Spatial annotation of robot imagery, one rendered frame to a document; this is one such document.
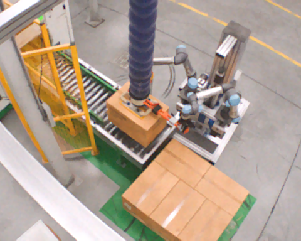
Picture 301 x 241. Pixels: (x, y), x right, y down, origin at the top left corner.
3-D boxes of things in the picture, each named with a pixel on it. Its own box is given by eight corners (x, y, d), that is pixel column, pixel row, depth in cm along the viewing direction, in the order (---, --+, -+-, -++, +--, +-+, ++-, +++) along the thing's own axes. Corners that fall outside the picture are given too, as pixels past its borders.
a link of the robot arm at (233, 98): (236, 111, 334) (234, 85, 287) (241, 122, 327) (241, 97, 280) (227, 115, 336) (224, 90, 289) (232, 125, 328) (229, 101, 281)
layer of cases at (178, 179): (122, 204, 373) (121, 195, 339) (170, 151, 417) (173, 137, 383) (197, 260, 338) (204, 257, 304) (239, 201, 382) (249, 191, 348)
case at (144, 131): (108, 120, 375) (105, 101, 341) (128, 100, 393) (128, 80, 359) (145, 147, 358) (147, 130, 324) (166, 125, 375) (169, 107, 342)
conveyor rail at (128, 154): (28, 78, 441) (25, 70, 425) (31, 76, 444) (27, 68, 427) (140, 169, 373) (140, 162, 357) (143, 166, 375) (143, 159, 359)
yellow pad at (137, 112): (118, 103, 341) (118, 100, 337) (125, 98, 345) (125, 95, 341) (142, 120, 331) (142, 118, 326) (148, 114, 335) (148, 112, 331)
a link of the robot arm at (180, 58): (187, 67, 314) (141, 69, 321) (187, 60, 320) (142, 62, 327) (186, 60, 304) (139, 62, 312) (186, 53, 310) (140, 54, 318)
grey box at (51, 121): (40, 116, 281) (32, 98, 256) (44, 113, 284) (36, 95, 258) (52, 127, 275) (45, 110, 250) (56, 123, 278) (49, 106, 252)
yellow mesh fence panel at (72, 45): (42, 163, 411) (-13, 65, 233) (42, 157, 416) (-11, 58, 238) (100, 154, 425) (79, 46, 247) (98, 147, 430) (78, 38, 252)
